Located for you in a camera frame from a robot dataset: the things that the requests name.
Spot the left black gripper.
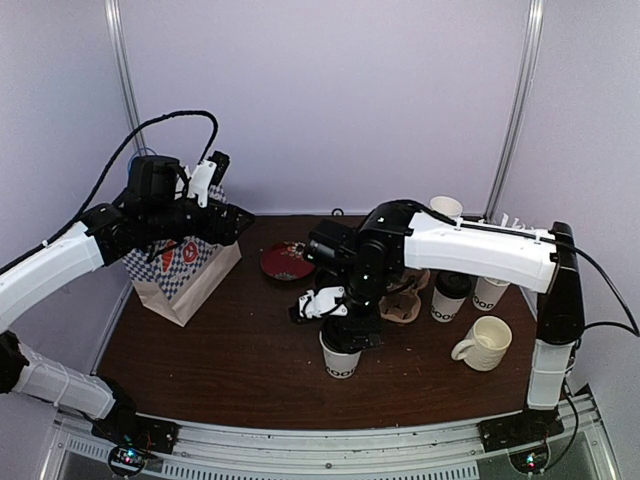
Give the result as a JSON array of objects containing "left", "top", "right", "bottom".
[{"left": 143, "top": 195, "right": 255, "bottom": 245}]

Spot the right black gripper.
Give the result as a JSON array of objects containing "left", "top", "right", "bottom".
[{"left": 333, "top": 266, "right": 392, "bottom": 352}]

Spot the brown cardboard cup carrier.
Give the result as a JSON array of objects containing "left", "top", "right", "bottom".
[{"left": 379, "top": 268, "right": 430, "bottom": 325}]

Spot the white paper coffee cup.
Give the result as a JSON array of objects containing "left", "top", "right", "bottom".
[{"left": 431, "top": 284, "right": 470, "bottom": 323}]

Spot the blue checkered paper bag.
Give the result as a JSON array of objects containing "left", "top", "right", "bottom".
[{"left": 121, "top": 182, "right": 243, "bottom": 329}]

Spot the black plastic cup lid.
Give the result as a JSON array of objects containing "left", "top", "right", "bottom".
[{"left": 435, "top": 271, "right": 472, "bottom": 299}]

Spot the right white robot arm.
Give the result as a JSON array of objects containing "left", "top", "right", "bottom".
[{"left": 293, "top": 200, "right": 585, "bottom": 442}]

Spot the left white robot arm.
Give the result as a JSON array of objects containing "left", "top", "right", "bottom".
[{"left": 1, "top": 199, "right": 255, "bottom": 444}]

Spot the red floral plate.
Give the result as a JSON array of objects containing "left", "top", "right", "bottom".
[{"left": 260, "top": 241, "right": 316, "bottom": 282}]

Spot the white ceramic mug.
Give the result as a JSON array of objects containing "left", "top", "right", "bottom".
[{"left": 450, "top": 316, "right": 513, "bottom": 372}]

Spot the white cup holding straws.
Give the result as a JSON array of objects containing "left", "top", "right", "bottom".
[{"left": 472, "top": 277, "right": 510, "bottom": 312}]

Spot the stack of white paper cups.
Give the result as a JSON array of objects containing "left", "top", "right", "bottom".
[{"left": 429, "top": 196, "right": 463, "bottom": 219}]

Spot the bundle of white wrapped straws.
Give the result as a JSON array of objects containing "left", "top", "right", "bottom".
[{"left": 479, "top": 212, "right": 535, "bottom": 232}]

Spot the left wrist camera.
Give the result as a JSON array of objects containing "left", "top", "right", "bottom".
[{"left": 187, "top": 151, "right": 230, "bottom": 208}]

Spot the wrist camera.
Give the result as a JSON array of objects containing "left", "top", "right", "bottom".
[
  {"left": 288, "top": 286, "right": 348, "bottom": 325},
  {"left": 187, "top": 151, "right": 230, "bottom": 208}
]

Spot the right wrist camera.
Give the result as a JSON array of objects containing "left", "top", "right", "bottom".
[{"left": 288, "top": 286, "right": 348, "bottom": 325}]

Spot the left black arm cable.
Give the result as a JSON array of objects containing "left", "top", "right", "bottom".
[{"left": 0, "top": 110, "right": 220, "bottom": 274}]

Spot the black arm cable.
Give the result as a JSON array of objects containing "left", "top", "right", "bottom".
[
  {"left": 0, "top": 110, "right": 220, "bottom": 274},
  {"left": 399, "top": 199, "right": 640, "bottom": 335}
]

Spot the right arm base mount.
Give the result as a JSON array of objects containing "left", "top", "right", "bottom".
[{"left": 478, "top": 412, "right": 565, "bottom": 476}]

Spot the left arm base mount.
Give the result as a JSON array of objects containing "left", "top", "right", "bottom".
[{"left": 86, "top": 415, "right": 179, "bottom": 479}]

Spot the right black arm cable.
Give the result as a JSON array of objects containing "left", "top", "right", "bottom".
[{"left": 399, "top": 199, "right": 640, "bottom": 335}]

